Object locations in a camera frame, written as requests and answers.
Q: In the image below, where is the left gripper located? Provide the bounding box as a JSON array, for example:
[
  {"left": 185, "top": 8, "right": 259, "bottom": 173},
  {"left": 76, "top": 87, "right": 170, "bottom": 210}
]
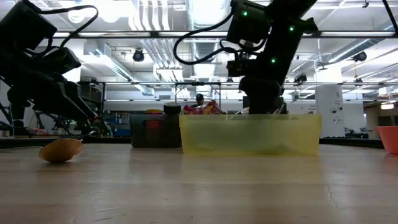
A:
[{"left": 0, "top": 50, "right": 98, "bottom": 120}]

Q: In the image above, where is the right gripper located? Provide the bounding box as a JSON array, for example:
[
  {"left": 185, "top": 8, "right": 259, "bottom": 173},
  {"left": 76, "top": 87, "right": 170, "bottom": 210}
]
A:
[{"left": 238, "top": 76, "right": 286, "bottom": 115}]

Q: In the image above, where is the green handled gold spoon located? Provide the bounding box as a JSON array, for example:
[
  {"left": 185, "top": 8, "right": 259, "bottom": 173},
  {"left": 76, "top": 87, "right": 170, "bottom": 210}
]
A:
[{"left": 38, "top": 138, "right": 85, "bottom": 163}]

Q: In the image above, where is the red white snack bag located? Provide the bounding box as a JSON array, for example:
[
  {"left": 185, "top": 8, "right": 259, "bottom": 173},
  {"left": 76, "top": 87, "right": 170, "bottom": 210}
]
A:
[{"left": 183, "top": 100, "right": 225, "bottom": 115}]

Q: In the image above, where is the yellow translucent plastic bin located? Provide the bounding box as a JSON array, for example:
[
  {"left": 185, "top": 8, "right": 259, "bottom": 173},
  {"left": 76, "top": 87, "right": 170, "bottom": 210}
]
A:
[{"left": 179, "top": 113, "right": 323, "bottom": 157}]

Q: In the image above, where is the grey translucent plastic bin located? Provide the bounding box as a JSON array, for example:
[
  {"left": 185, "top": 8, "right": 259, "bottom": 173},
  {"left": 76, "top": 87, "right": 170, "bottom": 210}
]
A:
[{"left": 129, "top": 113, "right": 183, "bottom": 148}]

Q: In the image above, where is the black overhead crossbar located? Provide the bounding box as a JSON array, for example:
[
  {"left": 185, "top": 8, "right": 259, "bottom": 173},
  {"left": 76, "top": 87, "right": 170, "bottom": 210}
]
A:
[{"left": 46, "top": 30, "right": 398, "bottom": 39}]

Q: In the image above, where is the orange plastic cup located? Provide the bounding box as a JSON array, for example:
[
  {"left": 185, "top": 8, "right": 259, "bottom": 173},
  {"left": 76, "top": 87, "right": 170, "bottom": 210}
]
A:
[{"left": 376, "top": 125, "right": 398, "bottom": 155}]

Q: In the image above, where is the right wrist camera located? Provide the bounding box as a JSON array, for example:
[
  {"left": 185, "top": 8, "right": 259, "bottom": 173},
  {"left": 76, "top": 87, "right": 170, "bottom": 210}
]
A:
[{"left": 226, "top": 58, "right": 249, "bottom": 78}]

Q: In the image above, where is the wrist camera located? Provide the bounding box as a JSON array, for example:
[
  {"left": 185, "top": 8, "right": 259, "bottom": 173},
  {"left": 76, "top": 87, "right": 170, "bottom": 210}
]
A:
[
  {"left": 226, "top": 58, "right": 249, "bottom": 78},
  {"left": 43, "top": 46, "right": 83, "bottom": 76}
]

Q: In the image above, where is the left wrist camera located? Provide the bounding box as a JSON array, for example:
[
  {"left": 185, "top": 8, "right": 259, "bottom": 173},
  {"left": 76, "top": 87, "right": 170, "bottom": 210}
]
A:
[{"left": 43, "top": 46, "right": 83, "bottom": 76}]

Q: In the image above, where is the black aluminium table frame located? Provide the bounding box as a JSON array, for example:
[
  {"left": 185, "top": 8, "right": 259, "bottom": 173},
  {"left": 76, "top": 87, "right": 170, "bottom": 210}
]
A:
[{"left": 0, "top": 136, "right": 385, "bottom": 149}]

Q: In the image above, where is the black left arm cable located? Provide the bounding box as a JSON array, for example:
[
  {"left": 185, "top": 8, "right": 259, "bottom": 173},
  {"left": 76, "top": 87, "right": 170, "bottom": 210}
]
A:
[{"left": 21, "top": 0, "right": 100, "bottom": 49}]

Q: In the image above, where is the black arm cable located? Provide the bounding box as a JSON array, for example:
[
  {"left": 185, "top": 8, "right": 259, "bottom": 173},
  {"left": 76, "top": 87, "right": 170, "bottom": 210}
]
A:
[
  {"left": 21, "top": 0, "right": 100, "bottom": 49},
  {"left": 172, "top": 6, "right": 241, "bottom": 66}
]

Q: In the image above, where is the silver ventilation duct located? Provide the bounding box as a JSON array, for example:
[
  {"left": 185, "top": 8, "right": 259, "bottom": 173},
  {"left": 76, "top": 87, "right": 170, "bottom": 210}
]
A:
[{"left": 185, "top": 0, "right": 231, "bottom": 63}]

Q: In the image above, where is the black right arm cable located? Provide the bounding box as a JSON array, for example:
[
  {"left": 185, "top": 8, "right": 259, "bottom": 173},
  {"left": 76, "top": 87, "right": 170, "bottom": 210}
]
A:
[{"left": 172, "top": 6, "right": 241, "bottom": 66}]

